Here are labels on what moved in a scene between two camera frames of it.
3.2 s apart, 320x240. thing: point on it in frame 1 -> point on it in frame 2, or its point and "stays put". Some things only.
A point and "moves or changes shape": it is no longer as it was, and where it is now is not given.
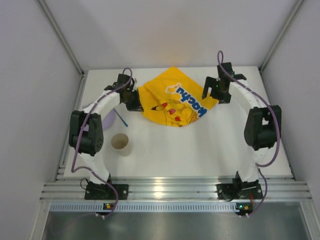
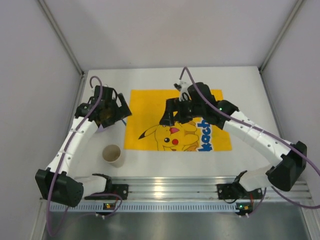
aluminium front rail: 71,188 stays put
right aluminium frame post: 263,65 stays put
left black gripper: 136,100 -> 120,110
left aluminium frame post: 61,33 stays put
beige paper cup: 119,143 -> 112,154
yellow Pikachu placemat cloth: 172,98 moves or changes shape
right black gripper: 215,89 -> 175,110
